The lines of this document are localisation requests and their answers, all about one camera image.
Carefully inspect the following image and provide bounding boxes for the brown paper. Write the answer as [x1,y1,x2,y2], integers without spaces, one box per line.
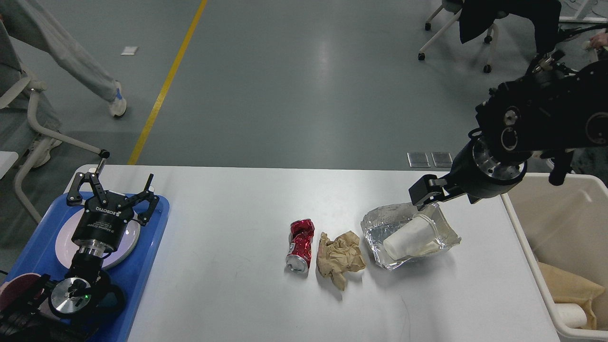
[316,231,366,291]

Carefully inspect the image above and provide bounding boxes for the metal floor socket plates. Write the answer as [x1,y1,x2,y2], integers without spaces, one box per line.
[407,152,453,168]

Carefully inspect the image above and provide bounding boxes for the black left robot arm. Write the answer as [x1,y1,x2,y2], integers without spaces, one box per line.
[1,161,169,342]

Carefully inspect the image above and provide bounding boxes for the aluminium foil sheet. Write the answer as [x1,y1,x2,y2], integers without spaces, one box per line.
[361,203,462,270]

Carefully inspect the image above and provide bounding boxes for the beige plastic bin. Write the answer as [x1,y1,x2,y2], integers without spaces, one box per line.
[502,173,608,342]

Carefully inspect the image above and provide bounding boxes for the grey office chair left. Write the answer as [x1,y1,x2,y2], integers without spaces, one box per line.
[1,25,110,223]

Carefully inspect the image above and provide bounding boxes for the person in black seated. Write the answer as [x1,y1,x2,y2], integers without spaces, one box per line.
[458,0,608,55]

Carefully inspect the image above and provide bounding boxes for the pink plate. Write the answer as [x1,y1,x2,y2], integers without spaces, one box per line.
[55,209,141,268]

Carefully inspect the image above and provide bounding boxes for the dark blue mug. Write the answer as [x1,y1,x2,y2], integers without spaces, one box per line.
[87,283,126,325]

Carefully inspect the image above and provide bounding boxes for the green plate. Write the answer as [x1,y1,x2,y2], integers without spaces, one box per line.
[102,240,137,270]

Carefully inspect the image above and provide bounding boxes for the white chair right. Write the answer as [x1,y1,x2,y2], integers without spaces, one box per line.
[418,0,499,74]

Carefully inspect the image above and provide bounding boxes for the crushed red soda can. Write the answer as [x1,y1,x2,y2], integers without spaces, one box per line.
[285,218,315,273]

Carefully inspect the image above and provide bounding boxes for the white side table corner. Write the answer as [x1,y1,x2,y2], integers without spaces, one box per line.
[0,151,19,179]

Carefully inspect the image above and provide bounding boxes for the brown paper bag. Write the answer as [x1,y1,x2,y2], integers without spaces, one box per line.
[538,262,606,330]

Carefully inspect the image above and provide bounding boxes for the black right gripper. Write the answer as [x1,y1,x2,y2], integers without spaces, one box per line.
[408,138,527,211]

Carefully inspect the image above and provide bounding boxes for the pink mug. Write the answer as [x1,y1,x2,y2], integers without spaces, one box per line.
[0,273,51,318]

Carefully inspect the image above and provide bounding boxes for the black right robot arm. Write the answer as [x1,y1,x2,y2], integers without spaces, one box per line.
[408,50,608,210]

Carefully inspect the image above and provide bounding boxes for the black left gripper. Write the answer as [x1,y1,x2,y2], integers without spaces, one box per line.
[66,158,160,253]

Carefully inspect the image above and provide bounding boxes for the person in grey trousers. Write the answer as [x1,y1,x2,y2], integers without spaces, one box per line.
[1,0,127,169]

